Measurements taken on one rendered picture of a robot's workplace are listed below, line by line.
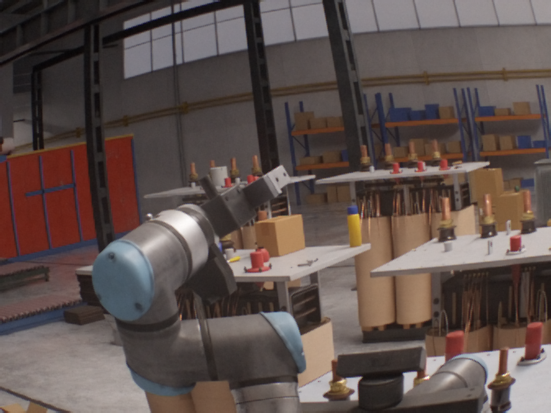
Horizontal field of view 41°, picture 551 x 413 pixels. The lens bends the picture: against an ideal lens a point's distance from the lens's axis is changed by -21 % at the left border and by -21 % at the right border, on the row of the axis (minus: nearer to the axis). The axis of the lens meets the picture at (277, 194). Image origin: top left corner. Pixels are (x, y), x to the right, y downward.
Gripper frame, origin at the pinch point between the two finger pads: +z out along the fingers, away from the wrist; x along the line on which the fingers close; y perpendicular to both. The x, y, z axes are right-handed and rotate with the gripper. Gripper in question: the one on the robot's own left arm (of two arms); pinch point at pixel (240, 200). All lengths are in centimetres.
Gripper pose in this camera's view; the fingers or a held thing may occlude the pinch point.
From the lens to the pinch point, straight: 127.5
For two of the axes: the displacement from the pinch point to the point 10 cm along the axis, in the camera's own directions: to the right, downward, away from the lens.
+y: -5.1, -8.6, -0.5
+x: -7.5, 4.2, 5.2
